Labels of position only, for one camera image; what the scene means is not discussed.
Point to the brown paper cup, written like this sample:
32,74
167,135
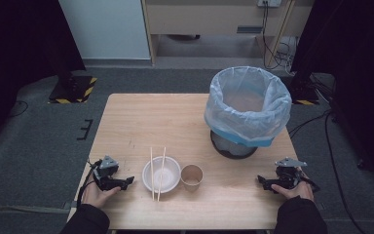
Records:
192,177

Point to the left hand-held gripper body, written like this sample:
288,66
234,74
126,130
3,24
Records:
105,172

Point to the person's right hand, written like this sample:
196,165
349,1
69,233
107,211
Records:
300,191

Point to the trash bin with blue bag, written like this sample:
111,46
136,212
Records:
246,125

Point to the white disposable bowl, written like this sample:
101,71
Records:
172,174

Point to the white wall socket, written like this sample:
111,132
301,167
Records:
269,2

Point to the light wooden cabinet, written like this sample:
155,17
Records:
201,16

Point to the black stand base yellow stripes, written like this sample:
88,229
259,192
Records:
74,91
303,94

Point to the person's left hand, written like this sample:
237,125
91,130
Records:
95,196

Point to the wooden chopstick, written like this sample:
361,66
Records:
161,175

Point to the black curtain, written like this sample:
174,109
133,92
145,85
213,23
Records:
357,48
16,39

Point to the black mesh trash bin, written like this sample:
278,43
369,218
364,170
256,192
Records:
230,150

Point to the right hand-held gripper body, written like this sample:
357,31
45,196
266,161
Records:
287,174

